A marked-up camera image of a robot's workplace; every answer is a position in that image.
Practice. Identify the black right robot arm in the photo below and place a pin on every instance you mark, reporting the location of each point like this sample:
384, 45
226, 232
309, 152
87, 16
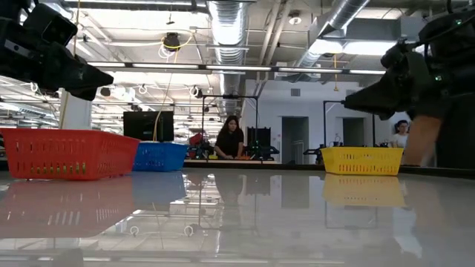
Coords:
456, 44

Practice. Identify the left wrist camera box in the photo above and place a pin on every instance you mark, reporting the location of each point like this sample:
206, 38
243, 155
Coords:
52, 24

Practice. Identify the wall vent grille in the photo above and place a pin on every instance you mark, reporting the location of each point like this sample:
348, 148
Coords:
295, 92

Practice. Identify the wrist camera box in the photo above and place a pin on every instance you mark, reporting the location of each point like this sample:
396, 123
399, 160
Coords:
52, 24
395, 55

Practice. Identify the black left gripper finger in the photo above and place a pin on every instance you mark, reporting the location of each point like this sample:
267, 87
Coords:
91, 79

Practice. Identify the black rack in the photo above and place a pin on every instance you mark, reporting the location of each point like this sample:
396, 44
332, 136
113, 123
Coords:
259, 137

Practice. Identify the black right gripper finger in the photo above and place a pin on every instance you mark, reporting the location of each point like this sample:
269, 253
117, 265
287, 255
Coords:
386, 96

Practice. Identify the black monitor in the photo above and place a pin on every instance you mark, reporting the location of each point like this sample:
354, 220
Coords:
143, 126

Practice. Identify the yellow plastic basket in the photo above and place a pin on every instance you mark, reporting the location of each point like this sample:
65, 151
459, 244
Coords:
361, 161

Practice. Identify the black overhead camera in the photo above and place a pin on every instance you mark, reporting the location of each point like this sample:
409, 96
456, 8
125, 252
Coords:
171, 41

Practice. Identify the black round ceiling fixture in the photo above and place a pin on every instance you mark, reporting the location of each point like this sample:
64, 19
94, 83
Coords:
105, 91

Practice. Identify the person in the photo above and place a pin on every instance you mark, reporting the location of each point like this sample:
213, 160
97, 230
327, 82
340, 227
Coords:
230, 141
401, 139

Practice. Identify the round ceiling lamp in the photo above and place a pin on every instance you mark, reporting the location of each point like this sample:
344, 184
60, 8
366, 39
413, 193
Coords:
295, 18

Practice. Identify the black rig frame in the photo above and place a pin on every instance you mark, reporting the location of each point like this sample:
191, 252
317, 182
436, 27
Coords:
334, 101
230, 96

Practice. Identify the silver ventilation duct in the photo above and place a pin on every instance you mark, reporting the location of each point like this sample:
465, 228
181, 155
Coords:
341, 15
228, 29

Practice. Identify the blue plastic basket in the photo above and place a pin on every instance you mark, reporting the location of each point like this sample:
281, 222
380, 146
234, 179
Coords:
159, 157

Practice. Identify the red chair back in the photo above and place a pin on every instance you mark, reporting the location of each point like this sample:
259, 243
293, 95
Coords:
196, 140

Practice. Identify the grey door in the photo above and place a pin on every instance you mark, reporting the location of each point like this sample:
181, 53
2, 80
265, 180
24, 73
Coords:
353, 131
295, 141

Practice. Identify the rig bar with light strips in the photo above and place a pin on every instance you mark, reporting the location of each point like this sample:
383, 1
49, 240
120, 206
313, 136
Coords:
274, 69

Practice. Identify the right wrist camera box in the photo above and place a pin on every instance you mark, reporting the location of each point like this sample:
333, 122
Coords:
395, 55

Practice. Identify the red plastic basket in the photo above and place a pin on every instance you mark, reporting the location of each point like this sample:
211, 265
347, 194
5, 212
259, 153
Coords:
67, 155

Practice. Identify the white pillar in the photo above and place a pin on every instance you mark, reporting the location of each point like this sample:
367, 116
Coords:
76, 115

